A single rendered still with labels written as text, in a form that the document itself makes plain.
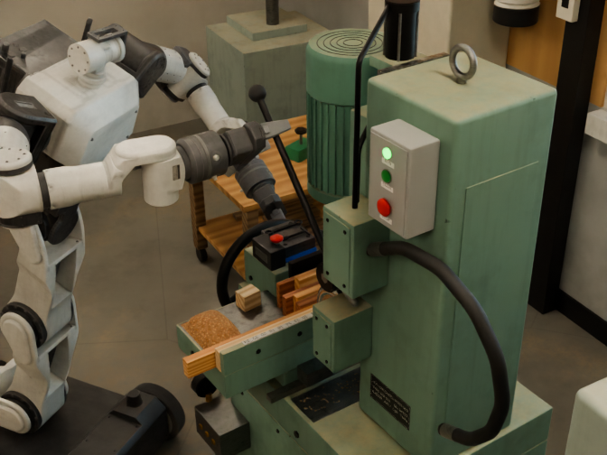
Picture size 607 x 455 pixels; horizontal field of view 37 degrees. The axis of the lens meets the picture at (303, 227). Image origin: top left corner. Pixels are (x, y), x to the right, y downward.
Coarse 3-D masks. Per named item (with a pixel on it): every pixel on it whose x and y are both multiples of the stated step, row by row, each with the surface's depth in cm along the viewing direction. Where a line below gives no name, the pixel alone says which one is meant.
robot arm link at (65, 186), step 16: (0, 176) 155; (16, 176) 155; (32, 176) 156; (48, 176) 157; (64, 176) 157; (80, 176) 158; (96, 176) 159; (0, 192) 156; (16, 192) 155; (32, 192) 155; (48, 192) 156; (64, 192) 157; (80, 192) 158; (96, 192) 160; (0, 208) 158; (16, 208) 157; (32, 208) 157; (48, 208) 159; (16, 224) 159; (32, 224) 159
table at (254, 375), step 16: (240, 288) 212; (272, 304) 200; (240, 320) 195; (256, 320) 195; (272, 320) 194; (192, 352) 189; (288, 352) 187; (304, 352) 190; (256, 368) 183; (272, 368) 186; (288, 368) 189; (224, 384) 180; (240, 384) 182; (256, 384) 185
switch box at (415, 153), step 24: (384, 144) 139; (408, 144) 135; (432, 144) 136; (384, 168) 141; (408, 168) 136; (432, 168) 139; (384, 192) 143; (408, 192) 138; (432, 192) 141; (408, 216) 140; (432, 216) 143
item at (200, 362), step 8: (296, 312) 190; (280, 320) 188; (256, 328) 186; (240, 336) 184; (216, 344) 181; (200, 352) 179; (208, 352) 179; (184, 360) 177; (192, 360) 177; (200, 360) 178; (208, 360) 179; (184, 368) 179; (192, 368) 178; (200, 368) 179; (208, 368) 180; (192, 376) 179
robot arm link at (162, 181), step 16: (176, 144) 168; (192, 144) 166; (176, 160) 163; (192, 160) 165; (144, 176) 165; (160, 176) 163; (176, 176) 165; (192, 176) 167; (144, 192) 167; (160, 192) 165; (176, 192) 168
